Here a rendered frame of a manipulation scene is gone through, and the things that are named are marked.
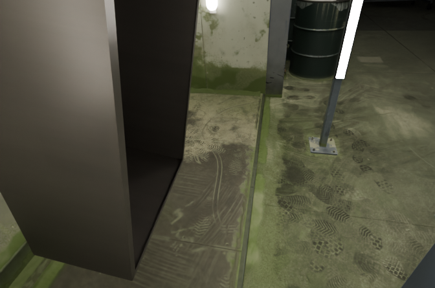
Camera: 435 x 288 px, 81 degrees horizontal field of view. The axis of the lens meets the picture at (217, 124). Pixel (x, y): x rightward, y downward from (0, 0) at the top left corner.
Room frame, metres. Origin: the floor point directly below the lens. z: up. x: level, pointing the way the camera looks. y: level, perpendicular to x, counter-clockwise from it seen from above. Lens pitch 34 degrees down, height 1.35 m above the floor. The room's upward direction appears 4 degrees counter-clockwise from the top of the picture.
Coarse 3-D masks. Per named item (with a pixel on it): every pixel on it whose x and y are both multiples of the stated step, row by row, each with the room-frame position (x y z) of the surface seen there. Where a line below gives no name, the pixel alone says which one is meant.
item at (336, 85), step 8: (336, 80) 1.57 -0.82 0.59; (336, 88) 1.56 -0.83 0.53; (336, 96) 1.56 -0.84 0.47; (328, 104) 1.58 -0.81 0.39; (336, 104) 1.56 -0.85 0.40; (328, 112) 1.57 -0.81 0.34; (328, 120) 1.56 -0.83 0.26; (328, 128) 1.56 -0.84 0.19; (320, 136) 1.61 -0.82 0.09; (328, 136) 1.56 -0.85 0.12; (320, 144) 1.57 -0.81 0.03
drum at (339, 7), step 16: (304, 0) 2.94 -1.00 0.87; (320, 0) 2.82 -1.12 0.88; (336, 0) 2.79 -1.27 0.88; (304, 16) 2.92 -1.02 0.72; (320, 16) 2.81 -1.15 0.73; (336, 16) 2.80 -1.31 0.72; (304, 32) 2.90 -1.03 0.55; (320, 32) 2.80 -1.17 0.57; (336, 32) 2.81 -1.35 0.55; (304, 48) 2.88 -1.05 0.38; (320, 48) 2.80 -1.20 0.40; (336, 48) 2.83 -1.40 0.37; (304, 64) 2.86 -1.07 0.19; (320, 64) 2.79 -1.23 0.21; (336, 64) 2.90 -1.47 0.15
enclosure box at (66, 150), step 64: (0, 0) 0.42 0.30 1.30; (64, 0) 0.40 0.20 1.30; (128, 0) 1.03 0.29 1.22; (192, 0) 0.98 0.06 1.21; (0, 64) 0.43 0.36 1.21; (64, 64) 0.41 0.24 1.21; (128, 64) 1.04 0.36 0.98; (192, 64) 0.98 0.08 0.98; (0, 128) 0.45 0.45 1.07; (64, 128) 0.42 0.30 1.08; (128, 128) 1.06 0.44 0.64; (64, 192) 0.43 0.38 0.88; (128, 192) 0.42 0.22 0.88; (64, 256) 0.46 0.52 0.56; (128, 256) 0.41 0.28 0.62
